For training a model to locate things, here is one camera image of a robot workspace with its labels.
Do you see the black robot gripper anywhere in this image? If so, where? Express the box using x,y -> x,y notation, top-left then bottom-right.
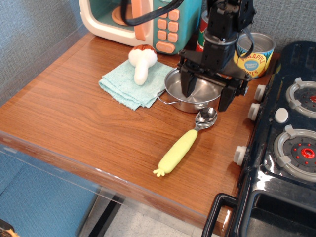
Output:
178,33 -> 251,112

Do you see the dark blue toy stove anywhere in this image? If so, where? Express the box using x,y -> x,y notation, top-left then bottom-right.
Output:
202,41 -> 316,237

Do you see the black table leg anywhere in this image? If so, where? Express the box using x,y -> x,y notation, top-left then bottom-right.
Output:
88,195 -> 122,237

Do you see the tomato sauce can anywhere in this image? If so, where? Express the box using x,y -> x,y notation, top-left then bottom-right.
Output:
196,10 -> 209,52

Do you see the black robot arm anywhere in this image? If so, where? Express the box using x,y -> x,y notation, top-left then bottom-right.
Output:
178,0 -> 256,112

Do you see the light blue folded cloth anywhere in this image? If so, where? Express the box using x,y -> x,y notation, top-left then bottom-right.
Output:
98,60 -> 173,110

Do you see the pineapple slices can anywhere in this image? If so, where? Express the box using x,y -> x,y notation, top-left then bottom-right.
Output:
233,33 -> 276,79

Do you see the black braided cable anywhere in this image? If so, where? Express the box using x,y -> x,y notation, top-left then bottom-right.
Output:
120,0 -> 185,27

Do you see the plush mushroom toy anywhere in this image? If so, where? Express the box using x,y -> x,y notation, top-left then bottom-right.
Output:
128,44 -> 158,85

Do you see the toy microwave teal and cream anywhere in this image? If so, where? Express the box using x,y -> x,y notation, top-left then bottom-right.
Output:
79,0 -> 202,55

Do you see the spoon with yellow handle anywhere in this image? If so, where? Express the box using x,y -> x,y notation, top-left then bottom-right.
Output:
153,107 -> 218,177

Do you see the small steel pot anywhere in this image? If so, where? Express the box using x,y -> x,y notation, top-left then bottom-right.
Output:
157,69 -> 223,114

